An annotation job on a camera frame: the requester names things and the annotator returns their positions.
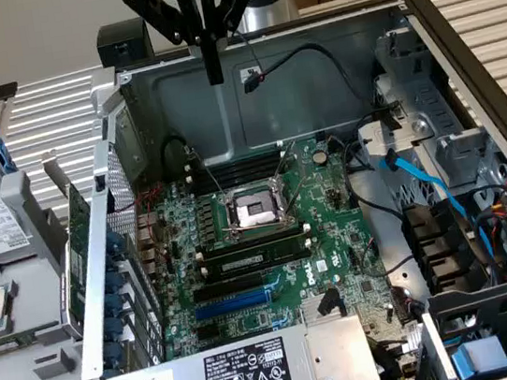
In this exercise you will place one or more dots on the green RAM stick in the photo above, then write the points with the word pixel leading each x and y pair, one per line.
pixel 244 261

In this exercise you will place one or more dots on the green Dell motherboard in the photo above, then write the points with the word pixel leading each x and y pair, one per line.
pixel 335 230

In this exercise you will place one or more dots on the grey plastic parts rack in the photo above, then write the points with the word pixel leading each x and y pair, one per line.
pixel 35 287

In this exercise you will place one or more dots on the black fan duct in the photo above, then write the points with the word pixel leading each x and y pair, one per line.
pixel 436 244

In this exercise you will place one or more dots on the blue slot latch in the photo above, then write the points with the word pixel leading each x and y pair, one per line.
pixel 115 356
pixel 115 306
pixel 115 280
pixel 115 246

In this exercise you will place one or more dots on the CPU socket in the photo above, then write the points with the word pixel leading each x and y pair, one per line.
pixel 256 208

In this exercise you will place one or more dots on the blue expansion slot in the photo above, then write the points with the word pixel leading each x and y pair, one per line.
pixel 232 304

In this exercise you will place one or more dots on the thin metal locking lever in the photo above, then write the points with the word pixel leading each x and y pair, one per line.
pixel 286 157
pixel 205 169

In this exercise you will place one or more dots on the green GPU card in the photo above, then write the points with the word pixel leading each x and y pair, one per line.
pixel 74 243

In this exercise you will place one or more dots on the open grey PC case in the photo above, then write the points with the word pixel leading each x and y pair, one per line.
pixel 297 94

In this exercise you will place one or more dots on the silver chipset heatsink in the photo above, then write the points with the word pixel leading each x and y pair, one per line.
pixel 310 307

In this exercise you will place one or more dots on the silver coin battery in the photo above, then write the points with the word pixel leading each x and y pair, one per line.
pixel 320 156

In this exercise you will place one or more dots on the black rail end cap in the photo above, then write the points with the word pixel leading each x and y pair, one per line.
pixel 6 91

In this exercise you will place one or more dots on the black long expansion slot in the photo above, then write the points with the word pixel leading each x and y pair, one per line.
pixel 227 289

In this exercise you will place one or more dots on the grey metal disk bay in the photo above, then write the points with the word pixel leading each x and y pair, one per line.
pixel 434 98

